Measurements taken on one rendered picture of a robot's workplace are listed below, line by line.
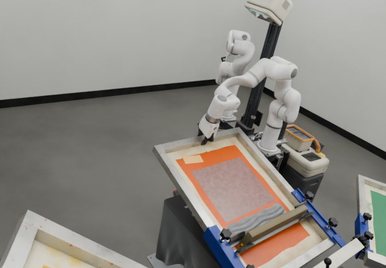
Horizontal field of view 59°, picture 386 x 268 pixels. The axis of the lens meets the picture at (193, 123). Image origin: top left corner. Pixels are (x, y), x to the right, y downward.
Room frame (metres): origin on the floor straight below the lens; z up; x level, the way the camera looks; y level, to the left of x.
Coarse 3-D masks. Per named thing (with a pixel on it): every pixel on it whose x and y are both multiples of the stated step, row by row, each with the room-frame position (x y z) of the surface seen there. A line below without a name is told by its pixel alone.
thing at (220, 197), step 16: (176, 160) 1.42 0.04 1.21; (208, 160) 1.49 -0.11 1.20; (192, 176) 1.35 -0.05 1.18; (208, 176) 1.39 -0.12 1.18; (224, 176) 1.42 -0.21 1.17; (208, 192) 1.29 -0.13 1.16; (224, 192) 1.32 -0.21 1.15; (224, 208) 1.23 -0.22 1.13; (240, 208) 1.26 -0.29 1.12; (224, 224) 1.15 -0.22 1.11; (272, 240) 1.15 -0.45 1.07; (256, 256) 1.05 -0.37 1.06; (272, 256) 1.08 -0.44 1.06
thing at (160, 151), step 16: (176, 144) 1.48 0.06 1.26; (192, 144) 1.54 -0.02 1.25; (160, 160) 1.36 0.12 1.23; (256, 160) 1.62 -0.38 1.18; (176, 176) 1.28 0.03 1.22; (272, 176) 1.53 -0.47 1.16; (192, 192) 1.22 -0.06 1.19; (288, 192) 1.44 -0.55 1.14; (192, 208) 1.15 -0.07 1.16; (208, 224) 1.09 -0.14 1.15; (304, 256) 1.10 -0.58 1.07
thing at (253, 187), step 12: (216, 156) 1.54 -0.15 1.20; (228, 156) 1.58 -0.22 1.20; (240, 156) 1.61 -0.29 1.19; (228, 168) 1.49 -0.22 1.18; (240, 168) 1.52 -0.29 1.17; (252, 168) 1.55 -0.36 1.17; (240, 180) 1.44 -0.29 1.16; (252, 180) 1.47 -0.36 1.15; (264, 180) 1.50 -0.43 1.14; (240, 192) 1.36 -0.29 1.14; (252, 192) 1.39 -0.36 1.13; (264, 192) 1.41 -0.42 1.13; (252, 204) 1.31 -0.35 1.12; (264, 204) 1.34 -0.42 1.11; (288, 228) 1.25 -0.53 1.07; (300, 228) 1.27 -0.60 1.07; (276, 240) 1.16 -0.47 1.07; (288, 240) 1.18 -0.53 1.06; (300, 240) 1.20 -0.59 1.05
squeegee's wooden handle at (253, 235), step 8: (296, 208) 1.26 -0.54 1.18; (304, 208) 1.28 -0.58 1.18; (280, 216) 1.19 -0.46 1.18; (288, 216) 1.20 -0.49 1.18; (296, 216) 1.25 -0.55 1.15; (264, 224) 1.12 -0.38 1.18; (272, 224) 1.13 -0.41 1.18; (280, 224) 1.17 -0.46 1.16; (248, 232) 1.05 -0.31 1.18; (256, 232) 1.06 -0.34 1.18; (264, 232) 1.09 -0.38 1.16; (248, 240) 1.04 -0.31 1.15
